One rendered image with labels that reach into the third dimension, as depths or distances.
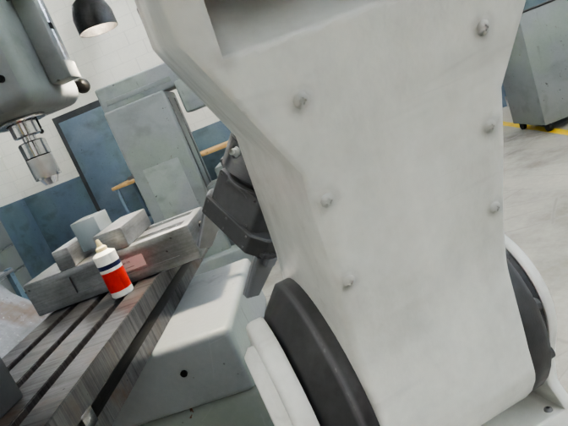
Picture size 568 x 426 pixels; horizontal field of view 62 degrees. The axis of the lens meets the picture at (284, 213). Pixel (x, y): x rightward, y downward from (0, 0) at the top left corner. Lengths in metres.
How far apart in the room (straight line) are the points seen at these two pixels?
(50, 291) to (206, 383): 0.37
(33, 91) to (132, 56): 6.90
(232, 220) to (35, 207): 8.13
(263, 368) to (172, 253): 0.63
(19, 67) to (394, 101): 0.73
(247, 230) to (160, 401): 0.42
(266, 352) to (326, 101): 0.16
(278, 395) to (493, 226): 0.15
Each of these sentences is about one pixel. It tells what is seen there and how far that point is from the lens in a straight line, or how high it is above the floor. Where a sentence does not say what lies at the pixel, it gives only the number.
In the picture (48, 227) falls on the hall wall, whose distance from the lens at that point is 8.63.
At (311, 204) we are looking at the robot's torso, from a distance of 0.20.
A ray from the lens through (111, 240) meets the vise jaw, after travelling 0.94.
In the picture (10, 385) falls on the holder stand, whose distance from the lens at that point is 0.69.
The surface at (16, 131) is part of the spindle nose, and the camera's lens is 0.96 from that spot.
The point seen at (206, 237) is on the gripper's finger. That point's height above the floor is 1.05.
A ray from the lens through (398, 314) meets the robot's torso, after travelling 0.26.
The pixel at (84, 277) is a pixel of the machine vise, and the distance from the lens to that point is 0.99.
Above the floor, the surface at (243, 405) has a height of 0.73.
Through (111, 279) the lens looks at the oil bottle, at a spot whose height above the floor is 1.00.
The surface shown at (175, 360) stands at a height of 0.86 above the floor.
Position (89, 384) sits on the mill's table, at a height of 0.94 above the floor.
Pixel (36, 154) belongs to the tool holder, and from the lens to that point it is 0.95.
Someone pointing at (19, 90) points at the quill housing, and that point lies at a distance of 0.86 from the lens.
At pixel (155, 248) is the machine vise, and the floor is 1.01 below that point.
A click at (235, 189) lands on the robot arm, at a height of 1.10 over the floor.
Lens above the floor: 1.18
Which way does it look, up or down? 13 degrees down
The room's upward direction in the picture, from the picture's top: 22 degrees counter-clockwise
